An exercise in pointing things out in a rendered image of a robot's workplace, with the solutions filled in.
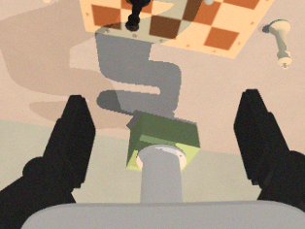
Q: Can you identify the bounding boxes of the black chess piece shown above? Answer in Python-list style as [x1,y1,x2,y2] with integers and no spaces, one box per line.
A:
[125,0,151,32]

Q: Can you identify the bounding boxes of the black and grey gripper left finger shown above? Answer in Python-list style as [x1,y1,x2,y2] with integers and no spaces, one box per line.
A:
[0,95,96,229]

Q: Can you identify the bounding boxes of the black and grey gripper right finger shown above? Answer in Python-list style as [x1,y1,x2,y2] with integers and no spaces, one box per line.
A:
[233,89,305,212]

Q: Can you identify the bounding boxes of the orange and cream chessboard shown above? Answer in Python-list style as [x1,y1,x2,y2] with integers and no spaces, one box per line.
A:
[80,0,274,58]

